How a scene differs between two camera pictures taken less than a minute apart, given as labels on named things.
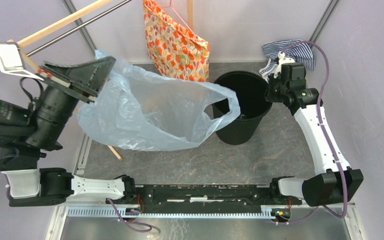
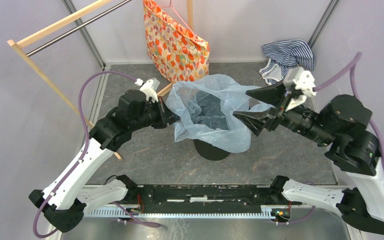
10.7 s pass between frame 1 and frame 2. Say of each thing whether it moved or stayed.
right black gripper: moved
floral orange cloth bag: stayed
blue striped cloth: stayed
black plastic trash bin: moved
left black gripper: moved
